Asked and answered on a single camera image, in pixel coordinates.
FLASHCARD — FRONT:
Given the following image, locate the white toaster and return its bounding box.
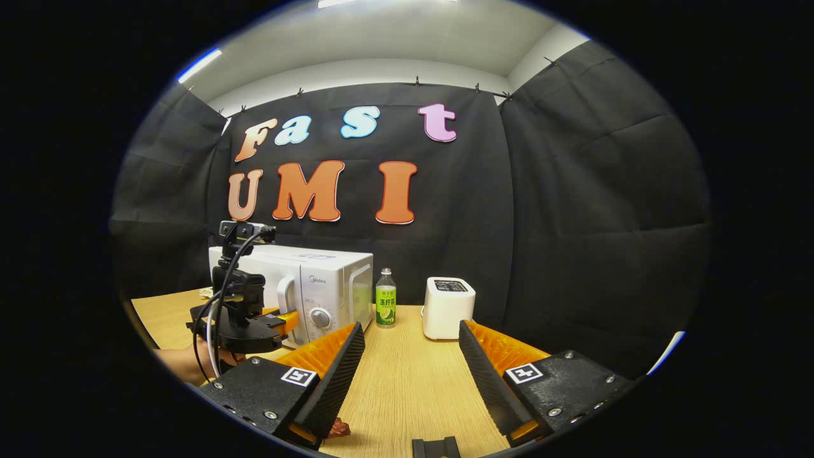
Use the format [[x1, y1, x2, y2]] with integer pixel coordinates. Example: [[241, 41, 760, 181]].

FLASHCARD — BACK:
[[422, 277, 476, 340]]

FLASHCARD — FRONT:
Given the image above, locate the narrow ceiling light panel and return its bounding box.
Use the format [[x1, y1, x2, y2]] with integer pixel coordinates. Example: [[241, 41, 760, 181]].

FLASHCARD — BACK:
[[177, 48, 224, 84]]

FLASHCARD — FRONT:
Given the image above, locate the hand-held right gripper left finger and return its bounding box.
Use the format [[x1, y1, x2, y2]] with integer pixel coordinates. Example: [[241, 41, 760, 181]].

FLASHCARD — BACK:
[[200, 321, 367, 451]]

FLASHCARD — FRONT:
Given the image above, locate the black plastic holder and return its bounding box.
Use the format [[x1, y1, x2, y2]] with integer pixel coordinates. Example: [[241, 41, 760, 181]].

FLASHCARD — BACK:
[[412, 436, 462, 458]]

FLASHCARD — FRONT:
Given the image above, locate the green label drink bottle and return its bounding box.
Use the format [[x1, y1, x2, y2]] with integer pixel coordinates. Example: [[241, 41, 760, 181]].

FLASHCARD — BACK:
[[375, 268, 397, 328]]

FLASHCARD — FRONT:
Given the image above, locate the black camera cable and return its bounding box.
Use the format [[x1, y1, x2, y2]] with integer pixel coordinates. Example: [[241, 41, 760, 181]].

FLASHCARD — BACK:
[[193, 230, 263, 382]]

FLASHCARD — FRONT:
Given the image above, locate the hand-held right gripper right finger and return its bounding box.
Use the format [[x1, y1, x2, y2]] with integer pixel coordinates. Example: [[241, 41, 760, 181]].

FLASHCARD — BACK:
[[458, 319, 638, 447]]

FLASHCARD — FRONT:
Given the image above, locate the white microwave oven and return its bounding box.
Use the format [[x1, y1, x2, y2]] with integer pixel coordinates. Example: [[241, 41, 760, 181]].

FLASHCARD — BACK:
[[209, 245, 375, 349]]

